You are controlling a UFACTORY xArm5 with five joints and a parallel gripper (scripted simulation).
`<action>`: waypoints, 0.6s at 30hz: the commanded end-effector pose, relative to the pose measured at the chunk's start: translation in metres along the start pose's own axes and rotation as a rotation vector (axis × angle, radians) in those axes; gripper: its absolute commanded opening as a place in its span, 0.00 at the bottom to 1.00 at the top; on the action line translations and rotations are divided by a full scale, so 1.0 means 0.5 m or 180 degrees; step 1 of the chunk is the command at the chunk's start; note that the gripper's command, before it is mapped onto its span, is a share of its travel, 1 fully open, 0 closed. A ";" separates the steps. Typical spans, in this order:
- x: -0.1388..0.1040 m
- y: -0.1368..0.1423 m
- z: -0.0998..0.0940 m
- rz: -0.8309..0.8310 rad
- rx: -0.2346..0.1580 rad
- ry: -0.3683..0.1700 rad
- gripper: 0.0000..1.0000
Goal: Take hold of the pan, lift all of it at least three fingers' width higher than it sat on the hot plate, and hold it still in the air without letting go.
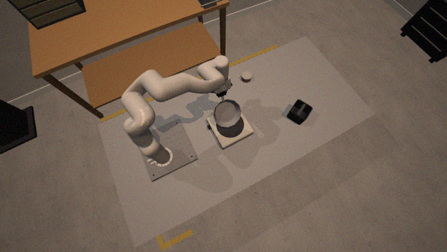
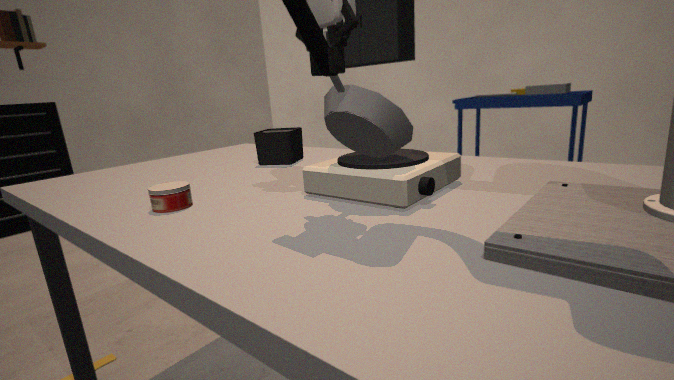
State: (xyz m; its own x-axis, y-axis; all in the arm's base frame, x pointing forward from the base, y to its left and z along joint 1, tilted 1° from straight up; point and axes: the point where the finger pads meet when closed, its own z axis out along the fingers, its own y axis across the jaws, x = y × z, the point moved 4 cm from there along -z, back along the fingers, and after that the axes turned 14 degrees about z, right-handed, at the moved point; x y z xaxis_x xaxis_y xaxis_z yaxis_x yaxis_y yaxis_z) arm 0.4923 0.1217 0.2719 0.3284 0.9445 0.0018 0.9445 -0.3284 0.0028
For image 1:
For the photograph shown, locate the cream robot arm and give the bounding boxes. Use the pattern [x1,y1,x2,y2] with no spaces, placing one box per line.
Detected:
[121,55,229,167]

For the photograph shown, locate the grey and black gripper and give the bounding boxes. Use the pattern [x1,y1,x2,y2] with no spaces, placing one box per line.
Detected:
[211,76,232,97]

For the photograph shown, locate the red round tin with beige lid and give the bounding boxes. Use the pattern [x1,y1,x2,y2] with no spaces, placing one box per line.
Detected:
[241,71,252,83]

